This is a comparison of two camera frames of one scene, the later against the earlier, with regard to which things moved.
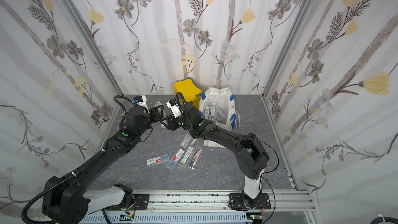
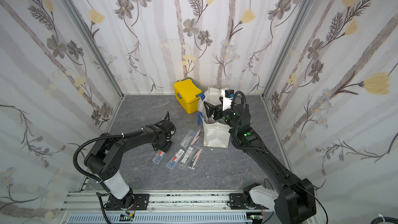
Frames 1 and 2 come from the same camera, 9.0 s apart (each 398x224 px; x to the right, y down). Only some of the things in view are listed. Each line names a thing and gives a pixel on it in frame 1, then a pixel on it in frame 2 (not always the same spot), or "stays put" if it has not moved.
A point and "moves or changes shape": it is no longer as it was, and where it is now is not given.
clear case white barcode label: (183, 163) stays put
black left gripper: (155, 114) → (167, 149)
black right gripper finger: (167, 122) → (209, 108)
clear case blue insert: (186, 140) stays put
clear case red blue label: (172, 162) stays put
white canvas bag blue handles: (217, 105) stays put
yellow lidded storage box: (191, 92) stays put
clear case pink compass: (198, 152) stays put
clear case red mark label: (164, 158) moves or changes shape
